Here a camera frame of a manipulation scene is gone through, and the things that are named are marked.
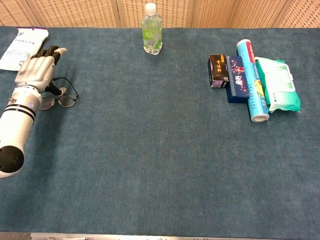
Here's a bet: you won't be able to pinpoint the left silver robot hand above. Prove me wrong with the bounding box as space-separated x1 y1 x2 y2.
14 45 68 97

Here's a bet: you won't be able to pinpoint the black-framed eyeglasses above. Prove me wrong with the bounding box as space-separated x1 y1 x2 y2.
38 76 80 111

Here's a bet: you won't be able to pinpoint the white plastic pouch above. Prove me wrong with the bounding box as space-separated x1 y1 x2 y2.
0 26 49 72

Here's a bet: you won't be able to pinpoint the wicker folding screen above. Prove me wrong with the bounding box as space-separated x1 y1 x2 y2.
0 0 320 29

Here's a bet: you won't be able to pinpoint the clear bottle green label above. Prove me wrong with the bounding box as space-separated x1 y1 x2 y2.
141 2 163 56

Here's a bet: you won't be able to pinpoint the small black box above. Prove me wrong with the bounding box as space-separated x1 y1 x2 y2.
209 54 230 89

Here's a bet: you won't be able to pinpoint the long dark blue box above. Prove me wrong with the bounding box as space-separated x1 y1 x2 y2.
225 55 251 104

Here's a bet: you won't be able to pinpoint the blue food wrap roll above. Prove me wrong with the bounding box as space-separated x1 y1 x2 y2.
236 38 270 123

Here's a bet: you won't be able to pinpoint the green wet wipes pack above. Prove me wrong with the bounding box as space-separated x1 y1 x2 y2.
254 56 302 114

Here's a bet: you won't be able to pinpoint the aluminium table edge rail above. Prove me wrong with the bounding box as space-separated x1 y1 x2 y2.
30 232 285 240

